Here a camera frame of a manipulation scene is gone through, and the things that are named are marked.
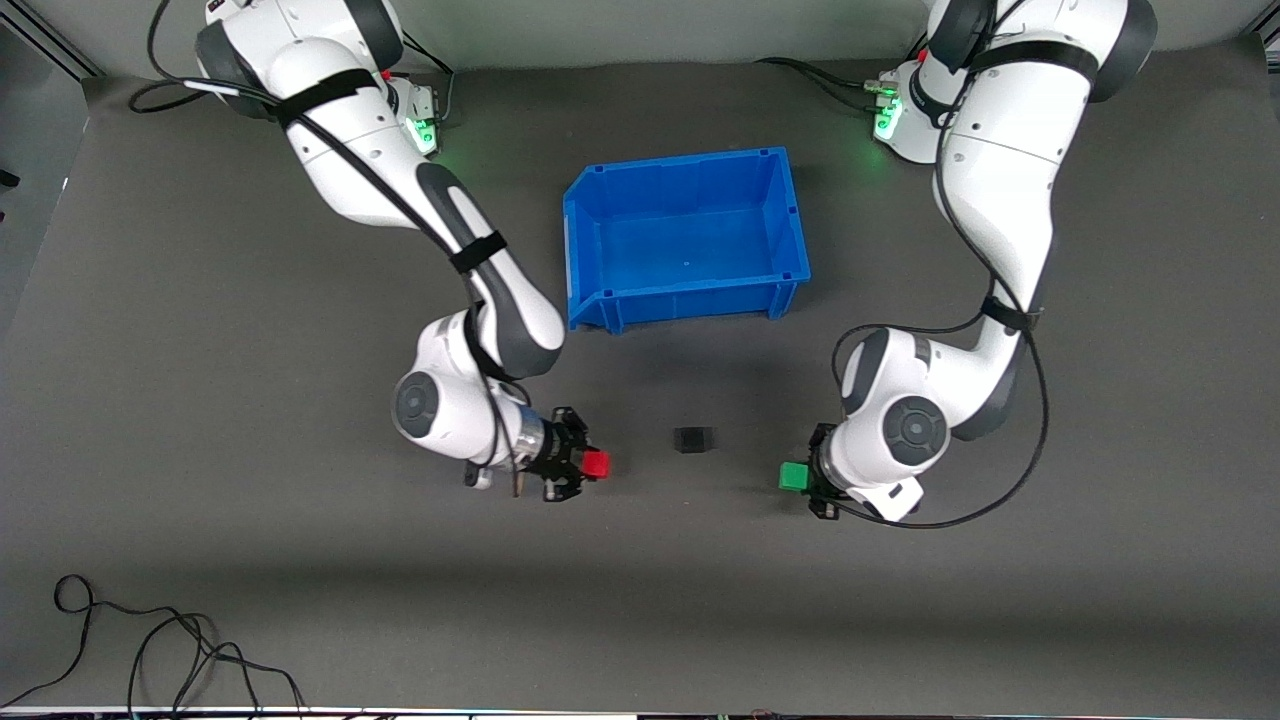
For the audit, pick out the aluminium frame profile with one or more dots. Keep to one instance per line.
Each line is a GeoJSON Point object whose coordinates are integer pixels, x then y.
{"type": "Point", "coordinates": [50, 45]}

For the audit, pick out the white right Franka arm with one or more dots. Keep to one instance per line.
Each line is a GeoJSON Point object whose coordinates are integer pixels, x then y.
{"type": "Point", "coordinates": [340, 150]}

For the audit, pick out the small black cube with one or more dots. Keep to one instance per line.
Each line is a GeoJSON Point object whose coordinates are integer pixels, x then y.
{"type": "Point", "coordinates": [692, 439]}

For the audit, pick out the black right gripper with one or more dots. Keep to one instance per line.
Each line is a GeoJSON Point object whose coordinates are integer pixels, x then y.
{"type": "Point", "coordinates": [556, 449]}

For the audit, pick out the small red cube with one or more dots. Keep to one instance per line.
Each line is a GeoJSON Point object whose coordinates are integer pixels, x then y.
{"type": "Point", "coordinates": [596, 464]}

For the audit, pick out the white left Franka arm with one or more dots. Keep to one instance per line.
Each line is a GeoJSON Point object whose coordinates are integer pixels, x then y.
{"type": "Point", "coordinates": [1000, 170]}

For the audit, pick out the small green cube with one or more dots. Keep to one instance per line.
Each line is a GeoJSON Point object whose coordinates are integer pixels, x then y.
{"type": "Point", "coordinates": [793, 477]}

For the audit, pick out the blue plastic storage bin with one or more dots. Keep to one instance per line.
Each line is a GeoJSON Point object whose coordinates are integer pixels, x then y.
{"type": "Point", "coordinates": [685, 240]}

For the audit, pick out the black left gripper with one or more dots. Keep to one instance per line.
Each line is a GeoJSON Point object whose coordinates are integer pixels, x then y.
{"type": "Point", "coordinates": [822, 470]}

